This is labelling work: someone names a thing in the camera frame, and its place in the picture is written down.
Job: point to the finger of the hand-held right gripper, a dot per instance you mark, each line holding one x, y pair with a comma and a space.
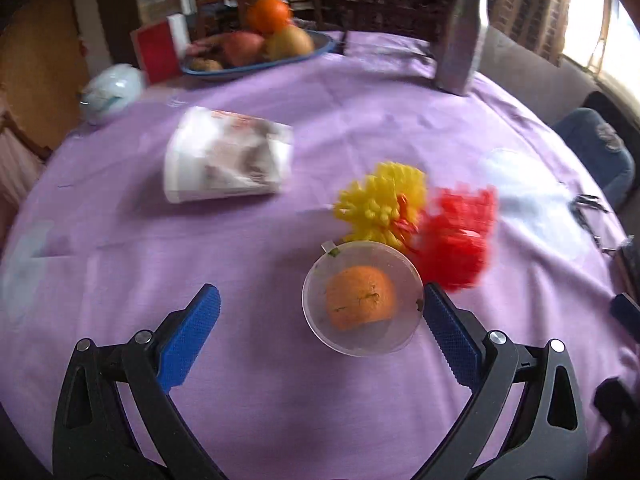
620, 405
627, 312

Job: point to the orange fruit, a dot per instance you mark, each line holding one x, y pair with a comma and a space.
269, 15

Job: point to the blue-rimmed fruit plate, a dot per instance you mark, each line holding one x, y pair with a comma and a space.
280, 60

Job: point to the red box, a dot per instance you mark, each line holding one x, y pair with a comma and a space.
155, 52

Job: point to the blue seat cushion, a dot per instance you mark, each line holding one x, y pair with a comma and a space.
595, 150

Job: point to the wooden door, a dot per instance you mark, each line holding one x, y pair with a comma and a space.
45, 60

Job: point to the clear plastic cup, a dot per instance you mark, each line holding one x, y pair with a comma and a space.
320, 310

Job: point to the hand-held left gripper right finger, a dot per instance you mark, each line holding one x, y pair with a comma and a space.
447, 335

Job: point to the yellow spiky plastic toy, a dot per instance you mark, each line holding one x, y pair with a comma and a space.
375, 200

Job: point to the white printed paper cup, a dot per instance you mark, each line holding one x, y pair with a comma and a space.
225, 155

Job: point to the small brown fruit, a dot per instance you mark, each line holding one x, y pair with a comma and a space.
205, 65

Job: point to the grey sofa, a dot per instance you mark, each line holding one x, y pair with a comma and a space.
530, 80

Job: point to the purple tablecloth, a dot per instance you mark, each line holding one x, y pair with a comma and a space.
150, 270

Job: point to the wooden chair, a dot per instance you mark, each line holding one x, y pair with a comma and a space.
15, 160

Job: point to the black chair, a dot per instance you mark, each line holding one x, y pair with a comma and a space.
617, 110

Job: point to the white ceramic lidded jar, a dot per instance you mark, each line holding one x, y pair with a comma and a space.
112, 92

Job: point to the red spiky plastic toy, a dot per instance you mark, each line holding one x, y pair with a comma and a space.
455, 240

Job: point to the yellow pear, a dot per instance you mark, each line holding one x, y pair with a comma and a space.
290, 42

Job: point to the silver metal canister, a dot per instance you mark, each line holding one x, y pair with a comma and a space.
461, 40

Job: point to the red apple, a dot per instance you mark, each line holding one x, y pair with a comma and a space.
244, 49

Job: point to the checked curtain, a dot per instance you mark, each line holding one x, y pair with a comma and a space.
525, 0

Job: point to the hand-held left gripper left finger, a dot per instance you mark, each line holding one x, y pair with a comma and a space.
192, 332

